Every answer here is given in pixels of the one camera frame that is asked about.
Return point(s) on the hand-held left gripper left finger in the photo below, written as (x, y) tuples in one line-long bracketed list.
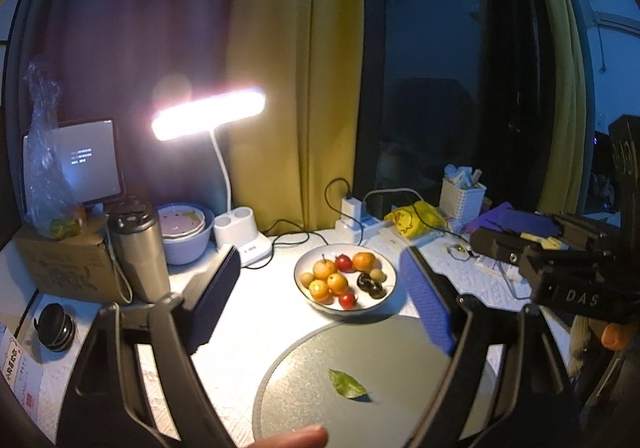
[(215, 298)]

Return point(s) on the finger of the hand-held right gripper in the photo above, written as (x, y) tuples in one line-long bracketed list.
[(500, 245), (530, 223)]

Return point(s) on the green leaf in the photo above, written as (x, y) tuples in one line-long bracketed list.
[(347, 384)]

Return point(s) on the purple cloth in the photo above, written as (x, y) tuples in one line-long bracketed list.
[(492, 218)]

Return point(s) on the round grey mat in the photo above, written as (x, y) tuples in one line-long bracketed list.
[(390, 378)]

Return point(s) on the lavender bowl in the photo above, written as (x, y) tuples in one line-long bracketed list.
[(187, 250)]

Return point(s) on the small orange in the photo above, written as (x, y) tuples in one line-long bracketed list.
[(324, 269), (318, 289), (363, 260), (337, 282)]

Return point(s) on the white power strip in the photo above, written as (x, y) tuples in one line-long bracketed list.
[(367, 228)]

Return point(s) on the person's left hand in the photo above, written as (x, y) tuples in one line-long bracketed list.
[(300, 438)]

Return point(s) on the black round lid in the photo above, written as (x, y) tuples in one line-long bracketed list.
[(55, 328)]

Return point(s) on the red cherry tomato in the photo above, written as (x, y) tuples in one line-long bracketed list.
[(347, 299), (343, 262)]

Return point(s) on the grey tablet screen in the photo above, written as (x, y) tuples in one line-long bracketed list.
[(95, 158)]

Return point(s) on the small metal keys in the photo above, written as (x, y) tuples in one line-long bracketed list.
[(460, 250)]

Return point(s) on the cardboard box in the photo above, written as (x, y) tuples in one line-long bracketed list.
[(65, 268)]

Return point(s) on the white woven basket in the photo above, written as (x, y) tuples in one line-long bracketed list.
[(462, 205)]

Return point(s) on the small tan longan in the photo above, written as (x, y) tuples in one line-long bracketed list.
[(377, 274)]

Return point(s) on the small packets in basket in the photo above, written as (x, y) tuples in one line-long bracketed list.
[(462, 175)]

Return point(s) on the person's right forearm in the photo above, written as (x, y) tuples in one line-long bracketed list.
[(585, 343)]

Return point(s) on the white desk lamp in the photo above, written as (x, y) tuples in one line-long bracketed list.
[(235, 233)]

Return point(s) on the clear plastic bag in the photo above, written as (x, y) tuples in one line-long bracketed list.
[(45, 168)]

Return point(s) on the white plate with dark rim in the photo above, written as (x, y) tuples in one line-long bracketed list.
[(303, 274)]

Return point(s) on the yellow plastic bag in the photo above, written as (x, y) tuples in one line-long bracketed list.
[(415, 220)]

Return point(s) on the white charger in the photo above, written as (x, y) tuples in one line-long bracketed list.
[(351, 209)]

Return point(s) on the white paper card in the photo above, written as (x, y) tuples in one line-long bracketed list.
[(20, 368)]

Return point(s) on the yellow curtain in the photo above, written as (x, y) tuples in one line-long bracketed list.
[(295, 78), (560, 78)]

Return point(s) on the dark blue curtain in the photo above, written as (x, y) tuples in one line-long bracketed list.
[(140, 28)]

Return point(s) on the white inner bowl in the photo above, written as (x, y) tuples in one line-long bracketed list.
[(180, 223)]

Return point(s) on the dark purple cherry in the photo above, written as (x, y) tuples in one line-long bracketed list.
[(376, 292), (365, 282)]

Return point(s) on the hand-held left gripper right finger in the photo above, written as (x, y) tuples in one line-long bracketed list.
[(425, 298)]

